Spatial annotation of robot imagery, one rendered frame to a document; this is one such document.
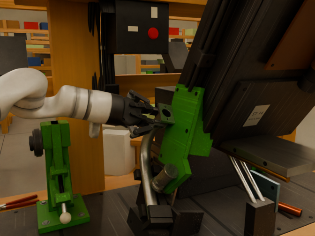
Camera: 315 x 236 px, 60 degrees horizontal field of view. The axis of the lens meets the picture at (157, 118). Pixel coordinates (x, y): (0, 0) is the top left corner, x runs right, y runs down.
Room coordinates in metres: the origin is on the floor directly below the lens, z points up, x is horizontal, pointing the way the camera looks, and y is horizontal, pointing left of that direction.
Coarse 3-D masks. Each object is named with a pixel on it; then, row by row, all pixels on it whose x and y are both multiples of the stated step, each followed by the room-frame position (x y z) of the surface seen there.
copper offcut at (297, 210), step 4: (280, 204) 0.72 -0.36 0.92; (284, 204) 0.72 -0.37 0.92; (280, 208) 0.72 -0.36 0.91; (284, 208) 0.71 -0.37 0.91; (288, 208) 0.71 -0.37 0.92; (292, 208) 0.70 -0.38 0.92; (296, 208) 0.70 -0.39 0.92; (288, 212) 0.71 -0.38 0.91; (292, 212) 0.70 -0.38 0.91; (296, 212) 0.69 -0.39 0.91; (300, 212) 0.69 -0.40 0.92
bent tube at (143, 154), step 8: (160, 104) 0.69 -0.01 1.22; (160, 112) 0.67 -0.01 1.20; (168, 112) 0.69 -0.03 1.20; (160, 120) 0.65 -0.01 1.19; (168, 120) 0.66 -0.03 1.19; (144, 136) 0.72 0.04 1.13; (152, 136) 0.71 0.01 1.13; (144, 144) 0.71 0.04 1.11; (144, 152) 0.71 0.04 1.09; (144, 160) 0.70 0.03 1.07; (144, 168) 0.68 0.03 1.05; (144, 176) 0.66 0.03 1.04; (152, 176) 0.67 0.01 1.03; (144, 184) 0.65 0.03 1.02; (144, 192) 0.63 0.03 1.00; (152, 192) 0.63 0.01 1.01; (152, 200) 0.61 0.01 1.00
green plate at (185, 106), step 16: (176, 96) 0.70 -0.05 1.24; (192, 96) 0.63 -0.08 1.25; (176, 112) 0.67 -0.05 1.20; (192, 112) 0.61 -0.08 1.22; (176, 128) 0.65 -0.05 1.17; (192, 128) 0.60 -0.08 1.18; (176, 144) 0.63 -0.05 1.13; (192, 144) 0.62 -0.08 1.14; (208, 144) 0.64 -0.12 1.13; (160, 160) 0.68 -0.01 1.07; (176, 160) 0.61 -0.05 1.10
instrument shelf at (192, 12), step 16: (16, 0) 0.85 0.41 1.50; (32, 0) 0.85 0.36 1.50; (64, 0) 0.85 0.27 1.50; (80, 0) 0.85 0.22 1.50; (96, 0) 0.85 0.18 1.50; (144, 0) 0.85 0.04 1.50; (160, 0) 0.85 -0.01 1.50; (176, 0) 0.87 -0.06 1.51; (192, 0) 0.90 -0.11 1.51; (192, 16) 1.16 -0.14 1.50
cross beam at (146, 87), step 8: (48, 80) 0.91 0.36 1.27; (120, 80) 1.01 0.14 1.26; (128, 80) 1.03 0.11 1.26; (136, 80) 1.04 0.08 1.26; (144, 80) 1.05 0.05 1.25; (152, 80) 1.07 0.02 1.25; (160, 80) 1.08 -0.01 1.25; (168, 80) 1.10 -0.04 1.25; (176, 80) 1.11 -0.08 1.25; (48, 88) 0.91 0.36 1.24; (120, 88) 1.01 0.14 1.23; (128, 88) 1.03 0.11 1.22; (136, 88) 1.04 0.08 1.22; (144, 88) 1.05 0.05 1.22; (152, 88) 1.07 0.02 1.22; (48, 96) 0.91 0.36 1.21; (144, 96) 1.05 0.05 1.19; (152, 96) 1.07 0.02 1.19
